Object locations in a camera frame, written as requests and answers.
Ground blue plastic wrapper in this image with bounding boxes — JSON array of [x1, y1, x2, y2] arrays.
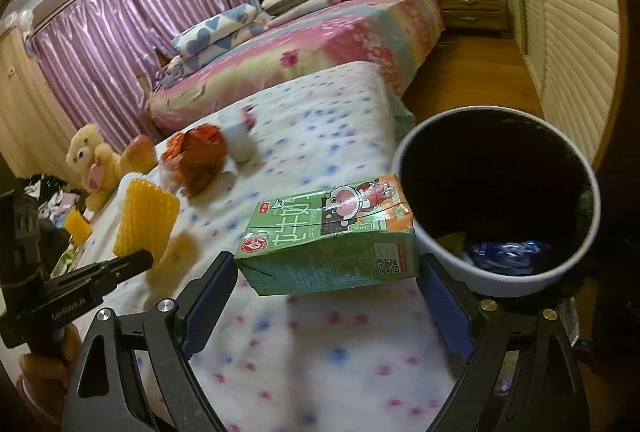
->
[[461, 241, 549, 276]]

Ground yellow foam fruit net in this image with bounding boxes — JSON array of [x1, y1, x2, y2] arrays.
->
[[113, 178, 180, 262]]

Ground red snack bag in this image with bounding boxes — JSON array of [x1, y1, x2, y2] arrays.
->
[[160, 123, 229, 197]]

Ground white foam block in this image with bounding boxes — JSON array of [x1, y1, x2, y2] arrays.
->
[[221, 108, 257, 163]]

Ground green milk carton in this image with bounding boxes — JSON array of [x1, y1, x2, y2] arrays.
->
[[234, 174, 419, 296]]

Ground pink drink pouch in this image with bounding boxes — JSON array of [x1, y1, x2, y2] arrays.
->
[[241, 106, 256, 131]]

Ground white round trash bin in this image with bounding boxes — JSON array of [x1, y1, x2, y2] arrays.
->
[[392, 105, 601, 298]]

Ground person's left hand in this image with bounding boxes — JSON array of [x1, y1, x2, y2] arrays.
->
[[16, 324, 82, 431]]

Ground orange yellow cup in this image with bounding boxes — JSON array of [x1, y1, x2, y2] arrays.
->
[[63, 209, 92, 247]]

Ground pile of dark clothes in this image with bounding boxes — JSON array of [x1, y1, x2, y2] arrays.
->
[[18, 174, 77, 270]]

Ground cream teddy bear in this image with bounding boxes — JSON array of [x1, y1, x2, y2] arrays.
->
[[66, 123, 122, 212]]

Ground white floral spotted blanket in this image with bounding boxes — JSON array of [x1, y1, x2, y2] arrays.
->
[[105, 62, 454, 431]]

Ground beige wooden cabinet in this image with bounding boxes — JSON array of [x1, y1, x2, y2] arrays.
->
[[0, 27, 79, 185]]

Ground orange plush toy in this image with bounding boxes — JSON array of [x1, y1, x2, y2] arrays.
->
[[119, 134, 157, 177]]

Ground purple satin curtain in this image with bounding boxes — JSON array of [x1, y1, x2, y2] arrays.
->
[[34, 0, 250, 151]]

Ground blue heart folded quilt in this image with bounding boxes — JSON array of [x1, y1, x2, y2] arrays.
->
[[171, 3, 264, 75]]

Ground striped stacked pillows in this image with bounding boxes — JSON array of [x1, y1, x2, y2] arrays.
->
[[262, 0, 332, 28]]

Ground large bed colourful sheet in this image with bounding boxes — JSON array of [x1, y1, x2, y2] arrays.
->
[[146, 0, 445, 131]]

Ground wooden nightstand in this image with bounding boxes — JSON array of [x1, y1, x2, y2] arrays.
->
[[439, 0, 509, 32]]

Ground louvered wardrobe doors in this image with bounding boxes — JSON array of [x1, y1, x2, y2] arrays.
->
[[523, 0, 620, 159]]

